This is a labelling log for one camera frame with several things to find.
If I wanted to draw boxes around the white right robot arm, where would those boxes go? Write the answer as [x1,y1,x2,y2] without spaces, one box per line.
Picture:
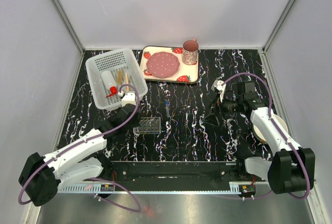
[203,80,315,195]

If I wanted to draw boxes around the blue-capped test tube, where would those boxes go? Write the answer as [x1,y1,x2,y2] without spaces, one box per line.
[165,101,171,118]

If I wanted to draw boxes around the white red-capped wash bottle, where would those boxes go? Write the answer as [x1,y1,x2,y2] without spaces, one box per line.
[101,71,118,98]

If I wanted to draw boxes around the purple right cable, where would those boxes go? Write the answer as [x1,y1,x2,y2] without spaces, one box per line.
[215,72,312,200]

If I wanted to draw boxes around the clear test tube rack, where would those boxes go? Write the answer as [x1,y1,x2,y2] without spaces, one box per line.
[133,117,161,135]

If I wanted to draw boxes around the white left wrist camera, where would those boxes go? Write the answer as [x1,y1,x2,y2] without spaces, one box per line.
[118,91,136,107]

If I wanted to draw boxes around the white plastic mesh basket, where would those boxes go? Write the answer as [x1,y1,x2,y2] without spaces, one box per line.
[86,48,147,111]

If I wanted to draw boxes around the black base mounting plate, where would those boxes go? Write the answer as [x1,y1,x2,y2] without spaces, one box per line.
[108,161,262,183]

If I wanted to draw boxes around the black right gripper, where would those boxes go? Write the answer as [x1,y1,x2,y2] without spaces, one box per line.
[202,92,243,126]

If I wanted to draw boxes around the brown test tube brush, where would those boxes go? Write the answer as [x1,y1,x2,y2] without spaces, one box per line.
[116,70,123,86]

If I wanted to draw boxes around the pink floral mug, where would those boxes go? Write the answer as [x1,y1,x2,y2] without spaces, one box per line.
[182,39,199,65]

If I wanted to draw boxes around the wooden test tube clamp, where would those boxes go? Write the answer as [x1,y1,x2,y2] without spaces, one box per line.
[125,73,131,92]

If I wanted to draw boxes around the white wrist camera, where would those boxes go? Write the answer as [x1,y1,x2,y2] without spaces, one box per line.
[211,79,226,103]
[118,91,136,107]

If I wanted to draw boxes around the white ceramic bowl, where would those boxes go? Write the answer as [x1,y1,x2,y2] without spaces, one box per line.
[252,114,289,143]

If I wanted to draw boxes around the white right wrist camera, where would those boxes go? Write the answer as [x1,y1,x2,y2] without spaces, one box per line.
[211,79,226,103]

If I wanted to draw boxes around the strawberry pattern tray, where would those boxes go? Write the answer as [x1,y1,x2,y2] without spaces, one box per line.
[140,46,199,83]

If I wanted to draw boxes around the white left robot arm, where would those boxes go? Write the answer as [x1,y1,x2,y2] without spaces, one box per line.
[18,104,139,206]

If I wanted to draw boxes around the pink polka dot plate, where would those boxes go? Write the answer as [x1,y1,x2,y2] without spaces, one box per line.
[146,51,180,78]

